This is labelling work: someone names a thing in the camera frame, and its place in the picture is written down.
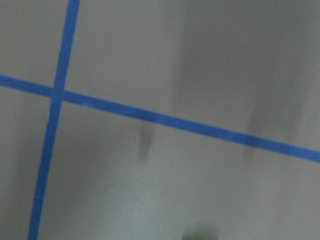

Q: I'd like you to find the green block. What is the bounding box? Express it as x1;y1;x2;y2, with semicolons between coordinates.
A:
181;229;218;240

